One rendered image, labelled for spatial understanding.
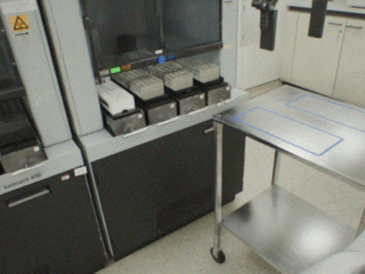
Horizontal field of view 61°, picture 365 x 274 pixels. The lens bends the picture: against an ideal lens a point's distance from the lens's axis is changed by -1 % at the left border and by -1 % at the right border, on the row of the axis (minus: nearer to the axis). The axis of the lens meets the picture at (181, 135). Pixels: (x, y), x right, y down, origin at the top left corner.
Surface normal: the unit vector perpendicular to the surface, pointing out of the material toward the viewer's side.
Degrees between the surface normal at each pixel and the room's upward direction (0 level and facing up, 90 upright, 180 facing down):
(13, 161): 90
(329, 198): 0
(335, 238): 0
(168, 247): 0
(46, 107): 90
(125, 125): 90
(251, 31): 90
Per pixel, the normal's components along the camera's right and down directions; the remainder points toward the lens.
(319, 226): -0.05, -0.87
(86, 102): 0.54, 0.40
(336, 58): -0.84, 0.31
